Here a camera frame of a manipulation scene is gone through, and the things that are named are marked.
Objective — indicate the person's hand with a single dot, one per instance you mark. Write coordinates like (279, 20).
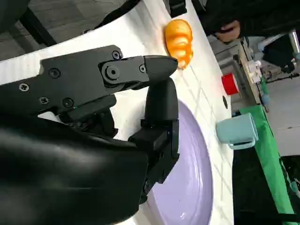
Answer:
(230, 32)

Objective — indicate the person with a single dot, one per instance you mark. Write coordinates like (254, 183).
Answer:
(253, 16)

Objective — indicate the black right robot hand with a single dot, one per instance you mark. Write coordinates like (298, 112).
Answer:
(70, 164)

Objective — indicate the pale green mug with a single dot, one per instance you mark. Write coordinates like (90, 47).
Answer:
(234, 129)

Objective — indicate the lilac plate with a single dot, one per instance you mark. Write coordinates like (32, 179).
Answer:
(192, 175)

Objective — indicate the green cloth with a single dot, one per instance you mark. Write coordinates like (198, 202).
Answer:
(264, 140)

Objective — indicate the orange white toy bread roll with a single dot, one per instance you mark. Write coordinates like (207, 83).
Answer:
(178, 35)

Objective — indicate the black stand leg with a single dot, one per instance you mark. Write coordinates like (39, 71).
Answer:
(38, 28)

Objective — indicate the black round table grommet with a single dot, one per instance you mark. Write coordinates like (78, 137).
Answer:
(225, 102)

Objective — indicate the workshop desk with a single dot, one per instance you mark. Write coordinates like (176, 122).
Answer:
(252, 70)

